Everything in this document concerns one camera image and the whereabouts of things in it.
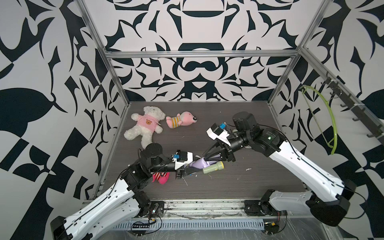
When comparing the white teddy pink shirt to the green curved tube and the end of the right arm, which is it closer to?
the end of the right arm

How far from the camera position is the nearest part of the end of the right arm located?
519 millimetres

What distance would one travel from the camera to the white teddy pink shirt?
36.0 inches

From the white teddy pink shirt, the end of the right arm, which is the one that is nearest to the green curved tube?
the end of the right arm

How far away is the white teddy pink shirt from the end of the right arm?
51 centimetres
